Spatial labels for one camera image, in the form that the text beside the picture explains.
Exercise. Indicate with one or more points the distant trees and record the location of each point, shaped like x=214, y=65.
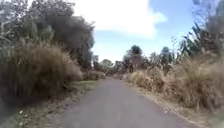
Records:
x=133, y=60

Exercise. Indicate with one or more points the grey asphalt path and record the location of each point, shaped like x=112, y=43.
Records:
x=116, y=106

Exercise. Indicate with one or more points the dark green trees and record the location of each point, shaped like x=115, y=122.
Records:
x=63, y=30

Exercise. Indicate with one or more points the dry litter verge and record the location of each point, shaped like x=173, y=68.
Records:
x=173, y=106

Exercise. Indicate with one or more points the dry leaf verge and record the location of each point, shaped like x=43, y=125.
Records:
x=50, y=106

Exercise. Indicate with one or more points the dry tall grass bank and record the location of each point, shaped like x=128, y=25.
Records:
x=36, y=73

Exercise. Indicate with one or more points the dry grass and reeds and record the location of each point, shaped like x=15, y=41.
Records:
x=190, y=83

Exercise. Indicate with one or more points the green flax bushes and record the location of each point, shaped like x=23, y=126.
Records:
x=203, y=36

